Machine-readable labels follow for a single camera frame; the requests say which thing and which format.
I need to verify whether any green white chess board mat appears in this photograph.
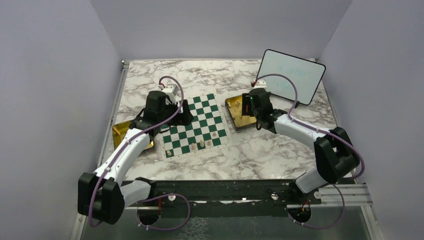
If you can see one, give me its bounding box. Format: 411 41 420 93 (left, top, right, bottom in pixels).
156 91 234 162

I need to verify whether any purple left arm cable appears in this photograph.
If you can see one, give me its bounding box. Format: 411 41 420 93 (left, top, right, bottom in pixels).
87 76 185 229

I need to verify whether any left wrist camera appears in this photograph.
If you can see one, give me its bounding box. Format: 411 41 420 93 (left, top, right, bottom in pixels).
158 83 180 102

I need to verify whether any small whiteboard on stand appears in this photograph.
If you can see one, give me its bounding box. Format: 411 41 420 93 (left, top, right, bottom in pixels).
257 49 326 105

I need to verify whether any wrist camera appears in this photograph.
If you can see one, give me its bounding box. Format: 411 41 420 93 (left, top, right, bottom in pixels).
158 83 180 102
251 79 267 89

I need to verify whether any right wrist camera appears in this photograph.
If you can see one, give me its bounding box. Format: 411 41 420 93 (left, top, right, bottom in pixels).
251 79 267 89

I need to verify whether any gold tin with light pieces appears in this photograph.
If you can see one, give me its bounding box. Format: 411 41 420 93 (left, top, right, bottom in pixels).
224 95 256 133

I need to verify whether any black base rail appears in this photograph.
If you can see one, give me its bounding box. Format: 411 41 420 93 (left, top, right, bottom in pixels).
91 178 372 220

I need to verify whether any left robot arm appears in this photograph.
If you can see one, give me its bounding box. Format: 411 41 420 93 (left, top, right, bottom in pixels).
77 90 194 225

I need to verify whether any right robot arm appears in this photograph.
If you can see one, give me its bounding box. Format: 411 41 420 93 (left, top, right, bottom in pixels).
241 88 361 204

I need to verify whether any gold tin with dark pieces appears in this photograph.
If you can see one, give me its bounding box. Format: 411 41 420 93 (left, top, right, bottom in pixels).
111 120 156 153

